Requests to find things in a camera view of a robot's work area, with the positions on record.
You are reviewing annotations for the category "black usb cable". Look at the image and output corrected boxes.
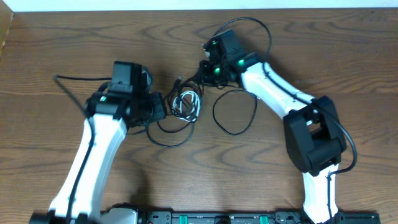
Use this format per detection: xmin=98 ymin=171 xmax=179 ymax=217
xmin=146 ymin=74 xmax=259 ymax=148

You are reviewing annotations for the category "white usb cable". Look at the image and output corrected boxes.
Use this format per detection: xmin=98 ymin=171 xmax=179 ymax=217
xmin=171 ymin=90 xmax=201 ymax=123

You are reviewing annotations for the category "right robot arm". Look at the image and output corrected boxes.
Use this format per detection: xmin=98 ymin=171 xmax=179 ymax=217
xmin=203 ymin=30 xmax=346 ymax=223

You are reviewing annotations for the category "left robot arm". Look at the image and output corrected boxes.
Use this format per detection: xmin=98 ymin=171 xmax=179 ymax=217
xmin=29 ymin=61 xmax=165 ymax=223

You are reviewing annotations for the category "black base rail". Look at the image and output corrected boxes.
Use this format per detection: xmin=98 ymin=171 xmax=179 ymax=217
xmin=136 ymin=210 xmax=381 ymax=224

